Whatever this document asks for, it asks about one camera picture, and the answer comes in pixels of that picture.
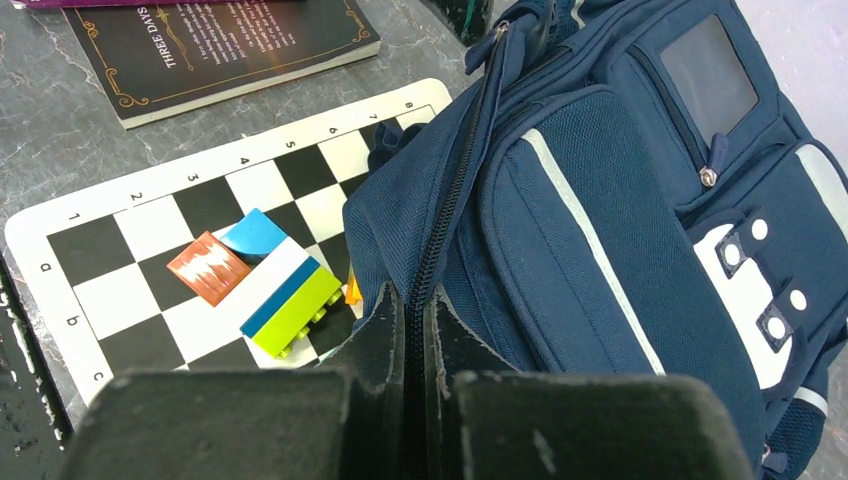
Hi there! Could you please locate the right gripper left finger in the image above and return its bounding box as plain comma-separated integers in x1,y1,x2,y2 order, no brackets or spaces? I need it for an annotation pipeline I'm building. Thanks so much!
60,283,404,479

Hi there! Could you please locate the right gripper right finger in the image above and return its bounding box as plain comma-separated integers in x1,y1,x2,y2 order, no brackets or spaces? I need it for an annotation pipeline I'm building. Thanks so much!
423,290,753,479

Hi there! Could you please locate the navy blue backpack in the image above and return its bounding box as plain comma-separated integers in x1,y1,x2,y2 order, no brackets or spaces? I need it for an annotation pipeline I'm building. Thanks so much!
343,1,847,479

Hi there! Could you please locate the black and white chessboard mat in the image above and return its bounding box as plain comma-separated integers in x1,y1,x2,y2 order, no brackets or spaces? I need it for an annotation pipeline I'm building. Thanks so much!
5,78,451,415

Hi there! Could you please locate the light blue toy block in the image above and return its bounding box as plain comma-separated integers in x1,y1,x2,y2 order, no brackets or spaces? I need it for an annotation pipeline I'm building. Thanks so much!
219,208,288,267

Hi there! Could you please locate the brown orange toy block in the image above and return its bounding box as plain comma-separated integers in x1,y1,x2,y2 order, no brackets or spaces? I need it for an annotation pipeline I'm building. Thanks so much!
166,231,251,307

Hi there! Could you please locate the black hardcover book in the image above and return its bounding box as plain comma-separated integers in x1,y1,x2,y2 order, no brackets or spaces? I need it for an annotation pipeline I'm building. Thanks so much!
64,0,381,129

